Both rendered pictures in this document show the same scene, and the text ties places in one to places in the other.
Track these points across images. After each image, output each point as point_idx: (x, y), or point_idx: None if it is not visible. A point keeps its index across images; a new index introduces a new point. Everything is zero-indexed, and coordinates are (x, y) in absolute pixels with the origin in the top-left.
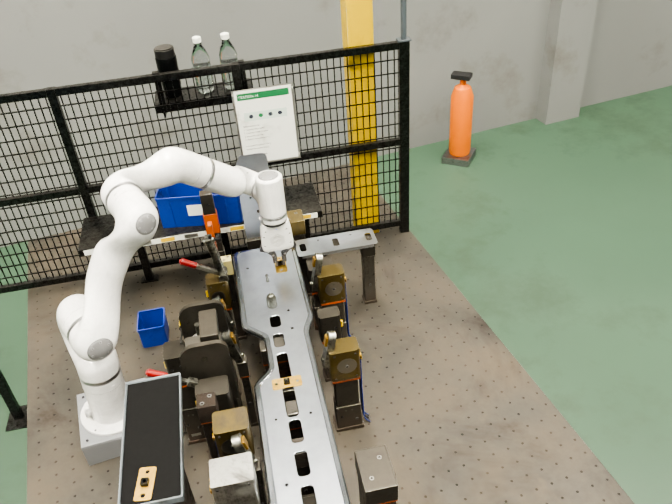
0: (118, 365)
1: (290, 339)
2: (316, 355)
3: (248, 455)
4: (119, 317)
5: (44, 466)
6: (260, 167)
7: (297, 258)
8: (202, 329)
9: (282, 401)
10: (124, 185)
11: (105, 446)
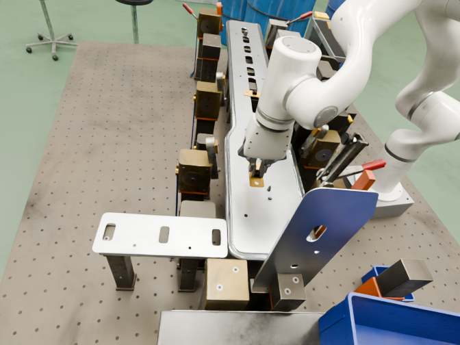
0: (387, 142)
1: (248, 120)
2: None
3: (281, 35)
4: (405, 91)
5: (404, 184)
6: (313, 212)
7: (227, 219)
8: (328, 65)
9: (258, 85)
10: None
11: None
